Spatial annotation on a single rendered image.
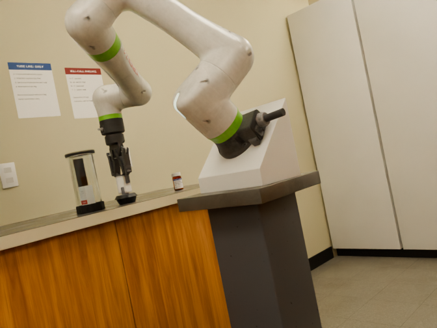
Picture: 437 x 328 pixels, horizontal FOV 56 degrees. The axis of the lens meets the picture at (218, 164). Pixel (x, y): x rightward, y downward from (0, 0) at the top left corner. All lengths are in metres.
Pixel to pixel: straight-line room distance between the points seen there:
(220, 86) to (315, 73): 2.61
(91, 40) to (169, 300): 0.99
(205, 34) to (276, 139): 0.36
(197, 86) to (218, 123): 0.12
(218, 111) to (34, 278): 0.76
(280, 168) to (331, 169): 2.52
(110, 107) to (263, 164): 0.74
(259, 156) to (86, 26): 0.61
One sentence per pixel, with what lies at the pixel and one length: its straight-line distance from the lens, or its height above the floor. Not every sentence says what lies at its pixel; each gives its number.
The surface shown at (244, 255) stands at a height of 0.75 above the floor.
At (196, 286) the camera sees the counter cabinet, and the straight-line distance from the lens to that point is 1.77.
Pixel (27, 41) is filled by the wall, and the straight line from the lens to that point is 2.35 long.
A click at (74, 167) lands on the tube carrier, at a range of 1.58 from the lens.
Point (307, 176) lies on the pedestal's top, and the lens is 1.26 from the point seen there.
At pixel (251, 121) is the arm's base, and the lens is 1.18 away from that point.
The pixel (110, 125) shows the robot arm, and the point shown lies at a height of 1.25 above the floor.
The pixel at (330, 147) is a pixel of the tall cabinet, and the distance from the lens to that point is 3.68.
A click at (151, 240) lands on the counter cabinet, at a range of 1.62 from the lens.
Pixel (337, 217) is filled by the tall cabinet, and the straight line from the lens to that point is 3.77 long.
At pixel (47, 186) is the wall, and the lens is 2.19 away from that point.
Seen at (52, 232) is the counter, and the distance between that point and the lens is 1.41.
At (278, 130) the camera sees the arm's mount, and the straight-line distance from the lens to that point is 1.21.
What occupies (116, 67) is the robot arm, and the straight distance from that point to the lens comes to 1.44.
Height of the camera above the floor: 1.02
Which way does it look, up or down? level
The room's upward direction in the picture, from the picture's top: 11 degrees counter-clockwise
